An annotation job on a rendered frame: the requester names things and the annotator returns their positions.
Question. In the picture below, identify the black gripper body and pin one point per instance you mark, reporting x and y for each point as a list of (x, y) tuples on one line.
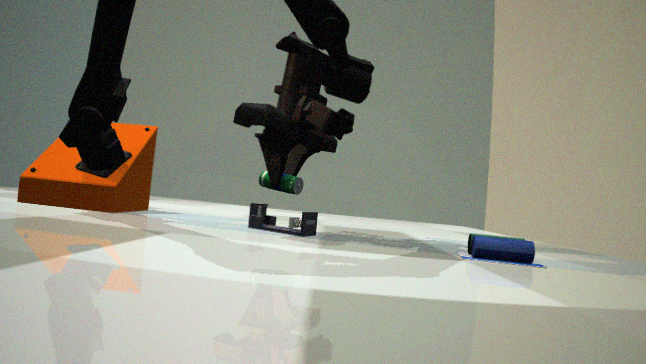
[(278, 121)]

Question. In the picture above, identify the green cylindrical battery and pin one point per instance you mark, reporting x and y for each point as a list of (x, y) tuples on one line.
[(288, 184)]

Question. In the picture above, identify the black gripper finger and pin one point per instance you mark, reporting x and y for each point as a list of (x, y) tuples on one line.
[(275, 151), (296, 158)]

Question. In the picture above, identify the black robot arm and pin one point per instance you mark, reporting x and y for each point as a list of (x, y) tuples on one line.
[(100, 96)]

